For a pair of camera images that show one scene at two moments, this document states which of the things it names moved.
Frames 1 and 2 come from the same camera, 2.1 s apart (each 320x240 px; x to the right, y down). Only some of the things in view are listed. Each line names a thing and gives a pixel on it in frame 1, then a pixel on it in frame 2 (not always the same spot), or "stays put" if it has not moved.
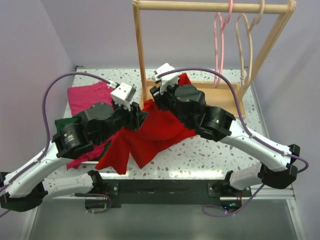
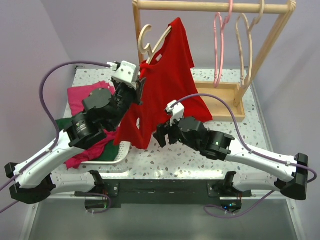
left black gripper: [136, 115] -> [137, 92]
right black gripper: [159, 98] -> [163, 129]
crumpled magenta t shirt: [93, 155] stays put
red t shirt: [157, 128] -> [168, 77]
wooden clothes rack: [230, 95] stays put
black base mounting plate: [115, 192] stays put
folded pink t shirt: [80, 98] stays put
